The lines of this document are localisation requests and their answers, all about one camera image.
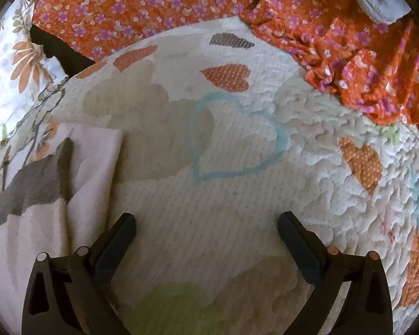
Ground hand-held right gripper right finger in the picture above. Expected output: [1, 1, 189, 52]
[278, 211, 394, 335]

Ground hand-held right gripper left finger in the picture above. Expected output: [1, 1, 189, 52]
[22, 213, 137, 335]

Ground pale pink garment grey print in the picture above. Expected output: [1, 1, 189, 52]
[0, 122, 124, 325]

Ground white heart patchwork quilt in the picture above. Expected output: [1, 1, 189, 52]
[49, 16, 419, 335]

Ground crumpled orange floral cloth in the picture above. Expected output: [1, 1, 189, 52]
[239, 0, 419, 126]

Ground white floral pillow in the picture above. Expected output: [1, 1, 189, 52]
[0, 0, 70, 199]

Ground orange floral bed sheet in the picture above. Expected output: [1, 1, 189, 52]
[31, 0, 301, 65]

